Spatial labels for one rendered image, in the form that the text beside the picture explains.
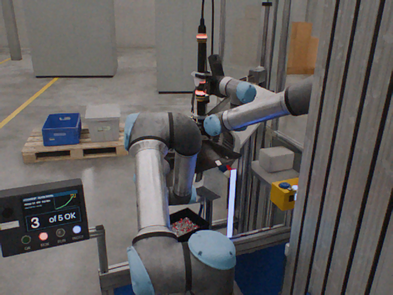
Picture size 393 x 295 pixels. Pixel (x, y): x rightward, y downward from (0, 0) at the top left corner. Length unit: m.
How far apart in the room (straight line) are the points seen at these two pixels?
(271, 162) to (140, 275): 1.40
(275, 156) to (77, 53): 7.13
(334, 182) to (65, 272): 2.40
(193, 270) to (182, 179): 0.49
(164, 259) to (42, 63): 8.31
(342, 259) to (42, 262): 2.52
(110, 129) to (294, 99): 3.53
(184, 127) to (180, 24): 5.96
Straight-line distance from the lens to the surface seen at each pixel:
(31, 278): 2.86
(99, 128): 4.45
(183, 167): 1.23
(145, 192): 0.97
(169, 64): 7.07
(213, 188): 1.72
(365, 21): 0.58
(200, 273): 0.89
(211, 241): 0.91
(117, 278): 1.48
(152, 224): 0.92
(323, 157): 0.66
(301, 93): 1.09
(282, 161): 2.17
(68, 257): 2.96
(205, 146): 1.62
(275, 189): 1.59
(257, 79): 2.14
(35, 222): 1.24
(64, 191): 1.21
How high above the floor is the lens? 1.82
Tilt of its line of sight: 23 degrees down
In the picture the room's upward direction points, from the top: 1 degrees clockwise
